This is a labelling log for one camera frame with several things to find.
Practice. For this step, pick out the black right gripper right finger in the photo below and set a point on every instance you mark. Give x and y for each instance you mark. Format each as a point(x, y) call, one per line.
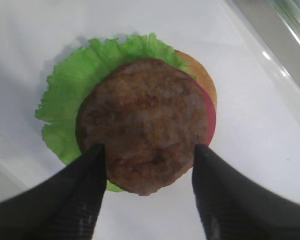
point(233, 207)

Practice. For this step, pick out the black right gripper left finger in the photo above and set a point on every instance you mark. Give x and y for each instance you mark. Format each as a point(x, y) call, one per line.
point(64, 207)

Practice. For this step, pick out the green lettuce leaf on burger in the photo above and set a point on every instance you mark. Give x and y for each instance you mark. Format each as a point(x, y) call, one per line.
point(73, 78)

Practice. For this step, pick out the bottom bun under lettuce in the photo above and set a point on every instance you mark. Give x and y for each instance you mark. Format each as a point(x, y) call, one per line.
point(201, 75)

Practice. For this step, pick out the clear lettuce cheese container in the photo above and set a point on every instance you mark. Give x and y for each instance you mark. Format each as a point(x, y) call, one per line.
point(273, 23)

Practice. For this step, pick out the white parchment paper sheet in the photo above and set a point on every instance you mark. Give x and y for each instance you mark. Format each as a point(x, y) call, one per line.
point(240, 150)

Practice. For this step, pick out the red tomato slice on burger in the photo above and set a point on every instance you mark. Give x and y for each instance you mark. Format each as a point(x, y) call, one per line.
point(210, 112)

